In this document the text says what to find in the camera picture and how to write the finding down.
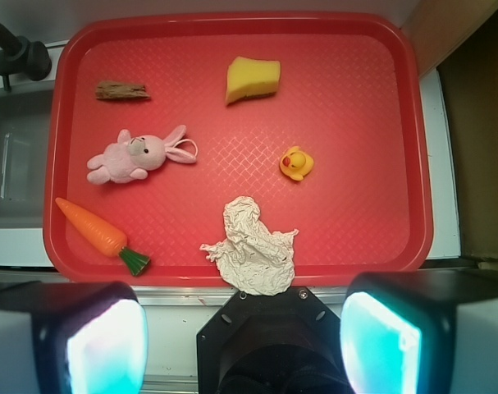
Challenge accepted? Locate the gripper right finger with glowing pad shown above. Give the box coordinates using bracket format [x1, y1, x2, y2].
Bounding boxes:
[340, 271, 498, 393]

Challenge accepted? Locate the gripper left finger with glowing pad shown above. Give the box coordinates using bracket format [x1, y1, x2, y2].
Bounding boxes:
[0, 281, 148, 393]

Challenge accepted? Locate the yellow sponge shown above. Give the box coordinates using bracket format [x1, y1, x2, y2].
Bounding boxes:
[225, 57, 281, 105]

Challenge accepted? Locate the orange toy carrot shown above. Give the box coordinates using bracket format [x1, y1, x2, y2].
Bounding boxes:
[55, 197, 150, 277]

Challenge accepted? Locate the crumpled white paper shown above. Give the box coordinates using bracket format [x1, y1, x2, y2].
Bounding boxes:
[199, 196, 299, 296]

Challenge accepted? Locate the yellow rubber duck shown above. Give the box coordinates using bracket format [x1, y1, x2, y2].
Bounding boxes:
[279, 146, 314, 181]

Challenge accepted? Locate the pink plush bunny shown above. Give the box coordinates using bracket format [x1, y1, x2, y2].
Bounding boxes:
[87, 125, 199, 185]

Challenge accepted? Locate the grey sink basin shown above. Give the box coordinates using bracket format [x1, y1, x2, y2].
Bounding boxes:
[0, 81, 54, 229]

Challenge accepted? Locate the red plastic tray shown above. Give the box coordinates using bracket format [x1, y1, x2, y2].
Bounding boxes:
[43, 12, 433, 286]

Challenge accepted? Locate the brown wood bark piece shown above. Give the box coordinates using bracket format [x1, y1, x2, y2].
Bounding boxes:
[95, 80, 150, 100]

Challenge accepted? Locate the black faucet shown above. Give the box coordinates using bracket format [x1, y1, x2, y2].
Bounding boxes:
[0, 23, 53, 92]

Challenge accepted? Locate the black octagonal mount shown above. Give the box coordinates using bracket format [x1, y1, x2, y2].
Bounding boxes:
[196, 287, 353, 393]

